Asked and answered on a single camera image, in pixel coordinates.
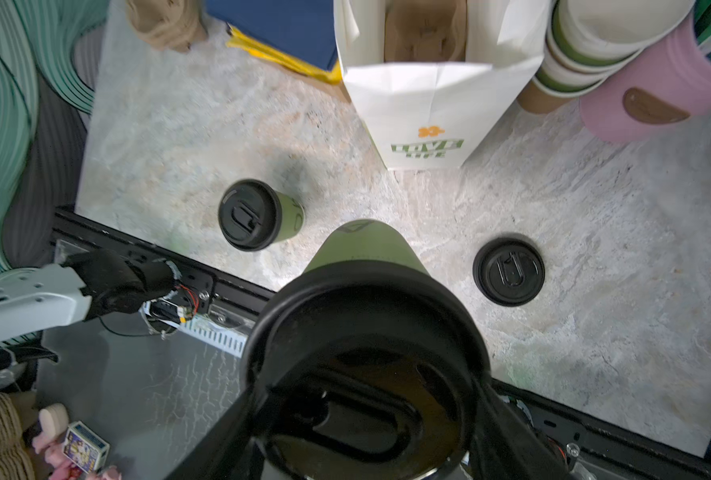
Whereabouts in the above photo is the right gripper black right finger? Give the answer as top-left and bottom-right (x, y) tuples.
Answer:
(469, 381), (571, 480)

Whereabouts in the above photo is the green paper coffee cup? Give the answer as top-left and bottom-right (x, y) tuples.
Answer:
(305, 219), (427, 274)

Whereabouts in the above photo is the stack of paper cups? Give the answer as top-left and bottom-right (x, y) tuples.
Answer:
(517, 0), (695, 115)

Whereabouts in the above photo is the pink straw holder cup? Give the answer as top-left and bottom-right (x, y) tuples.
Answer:
(579, 14), (711, 143)

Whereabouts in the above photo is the white slotted cable duct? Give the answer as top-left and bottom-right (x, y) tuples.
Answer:
(166, 315), (248, 358)

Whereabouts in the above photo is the small printed card box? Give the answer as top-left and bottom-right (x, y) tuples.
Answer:
(63, 421), (111, 473)

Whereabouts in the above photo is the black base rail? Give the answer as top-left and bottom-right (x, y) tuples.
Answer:
(48, 206), (711, 480)

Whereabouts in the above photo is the white paper takeout bag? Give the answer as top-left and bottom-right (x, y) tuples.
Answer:
(334, 1), (551, 170)

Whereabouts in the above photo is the pink plush toy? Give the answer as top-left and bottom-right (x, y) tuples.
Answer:
(32, 403), (123, 480)

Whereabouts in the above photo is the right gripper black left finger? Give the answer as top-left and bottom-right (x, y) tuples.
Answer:
(166, 389), (265, 480)

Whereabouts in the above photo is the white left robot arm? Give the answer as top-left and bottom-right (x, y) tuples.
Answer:
(0, 249), (182, 346)

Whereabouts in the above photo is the stack of black lids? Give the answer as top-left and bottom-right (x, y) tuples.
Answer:
(473, 236), (547, 307)

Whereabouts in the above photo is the brown pulp cup carrier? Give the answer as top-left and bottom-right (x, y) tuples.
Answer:
(126, 0), (209, 53)

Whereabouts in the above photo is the navy blue napkin stack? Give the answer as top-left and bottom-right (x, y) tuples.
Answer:
(205, 0), (338, 72)

